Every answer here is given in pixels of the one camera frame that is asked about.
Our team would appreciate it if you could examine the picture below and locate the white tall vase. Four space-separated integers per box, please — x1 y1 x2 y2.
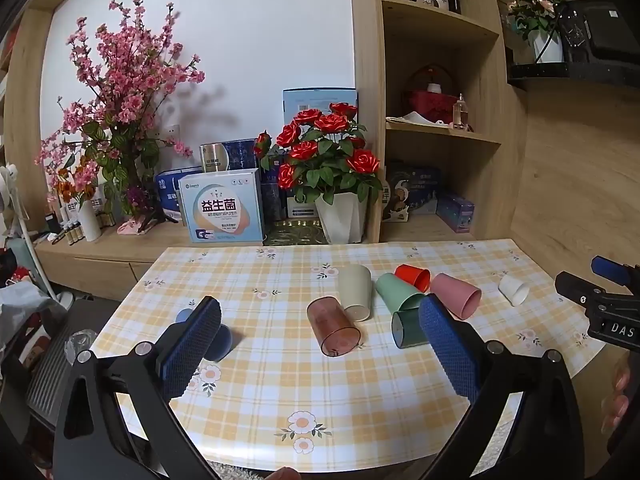
77 200 103 242

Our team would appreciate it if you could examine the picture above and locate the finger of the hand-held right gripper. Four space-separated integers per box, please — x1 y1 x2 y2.
554 271 608 317
591 255 632 287

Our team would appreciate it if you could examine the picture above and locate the row of small bottles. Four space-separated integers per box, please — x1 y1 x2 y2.
50 220 118 246

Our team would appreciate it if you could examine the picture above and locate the yellow plaid tablecloth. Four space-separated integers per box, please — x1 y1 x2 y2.
92 239 596 472

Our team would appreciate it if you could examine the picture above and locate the clear glass object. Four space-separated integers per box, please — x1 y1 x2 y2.
65 329 97 366

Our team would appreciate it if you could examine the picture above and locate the red basket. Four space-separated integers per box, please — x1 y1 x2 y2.
403 62 460 123

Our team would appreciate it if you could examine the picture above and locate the blue cup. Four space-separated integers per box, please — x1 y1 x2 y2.
175 308 235 363

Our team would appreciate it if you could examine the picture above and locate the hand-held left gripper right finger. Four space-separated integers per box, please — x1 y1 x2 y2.
419 294 601 480

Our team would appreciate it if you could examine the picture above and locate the beige cup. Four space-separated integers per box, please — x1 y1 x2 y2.
338 264 373 322

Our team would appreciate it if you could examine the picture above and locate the light blue product box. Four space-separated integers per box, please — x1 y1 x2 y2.
178 168 265 244

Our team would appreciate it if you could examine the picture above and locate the glass perfume bottle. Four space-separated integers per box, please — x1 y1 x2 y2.
452 93 471 131

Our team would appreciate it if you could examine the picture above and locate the red cup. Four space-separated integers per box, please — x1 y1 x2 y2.
394 264 431 293

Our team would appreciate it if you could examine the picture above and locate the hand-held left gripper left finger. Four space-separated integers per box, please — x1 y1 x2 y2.
52 296 223 480

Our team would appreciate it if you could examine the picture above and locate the translucent pink cup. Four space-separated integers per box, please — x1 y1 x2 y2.
306 296 362 358

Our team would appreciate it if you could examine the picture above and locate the red rose plant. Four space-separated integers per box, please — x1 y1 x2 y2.
252 102 384 207

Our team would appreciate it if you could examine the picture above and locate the purple box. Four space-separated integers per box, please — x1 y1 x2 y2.
436 193 476 233

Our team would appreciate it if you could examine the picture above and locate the black case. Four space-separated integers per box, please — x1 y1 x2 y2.
559 0 640 63

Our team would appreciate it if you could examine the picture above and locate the silver and navy box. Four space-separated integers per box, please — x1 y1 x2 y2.
199 139 259 174

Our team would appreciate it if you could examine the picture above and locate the wooden sideboard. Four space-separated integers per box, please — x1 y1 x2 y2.
33 217 271 302

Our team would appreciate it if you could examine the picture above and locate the pink rose plant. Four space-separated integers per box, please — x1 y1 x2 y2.
507 0 568 41

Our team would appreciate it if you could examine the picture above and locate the pink blossom artificial tree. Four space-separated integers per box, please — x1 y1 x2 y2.
35 0 206 226

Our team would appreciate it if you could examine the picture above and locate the green gold patterned tray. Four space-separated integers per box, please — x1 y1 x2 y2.
263 218 327 247

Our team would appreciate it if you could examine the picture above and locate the grey ribbed mat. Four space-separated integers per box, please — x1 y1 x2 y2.
25 325 83 418

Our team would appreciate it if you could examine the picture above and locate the large pale blue box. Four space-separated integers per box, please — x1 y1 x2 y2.
282 88 359 128

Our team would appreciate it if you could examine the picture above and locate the blue and white box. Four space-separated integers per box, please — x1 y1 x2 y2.
154 166 203 224

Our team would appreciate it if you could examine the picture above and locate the white cup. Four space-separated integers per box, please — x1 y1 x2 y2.
498 274 530 306

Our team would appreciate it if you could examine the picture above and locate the navy box with moon print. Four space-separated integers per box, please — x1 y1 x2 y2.
382 162 443 222

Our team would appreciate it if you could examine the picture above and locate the wooden shelf unit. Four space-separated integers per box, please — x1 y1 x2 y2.
348 0 531 246

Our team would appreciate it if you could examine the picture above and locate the dark green cup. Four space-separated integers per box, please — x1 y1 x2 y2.
390 307 431 349

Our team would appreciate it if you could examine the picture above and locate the white faceted flower pot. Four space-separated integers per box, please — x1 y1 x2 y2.
314 193 370 244

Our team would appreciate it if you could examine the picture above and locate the light green cup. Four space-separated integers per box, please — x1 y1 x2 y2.
375 272 426 317

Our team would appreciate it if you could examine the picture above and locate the navy patterned box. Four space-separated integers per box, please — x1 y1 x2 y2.
260 160 291 223

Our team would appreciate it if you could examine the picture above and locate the person's right hand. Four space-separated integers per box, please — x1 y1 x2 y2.
600 359 632 434

